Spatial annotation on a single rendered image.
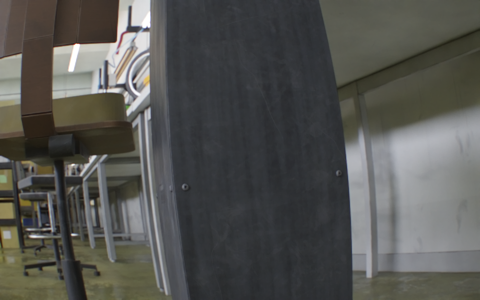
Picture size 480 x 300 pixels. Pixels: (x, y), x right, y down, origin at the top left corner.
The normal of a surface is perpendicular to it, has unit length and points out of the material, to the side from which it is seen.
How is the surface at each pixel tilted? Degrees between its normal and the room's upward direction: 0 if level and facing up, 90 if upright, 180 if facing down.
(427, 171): 90
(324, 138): 90
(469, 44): 90
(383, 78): 90
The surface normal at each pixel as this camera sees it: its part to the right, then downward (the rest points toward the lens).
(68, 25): 0.28, -0.14
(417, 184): -0.91, 0.04
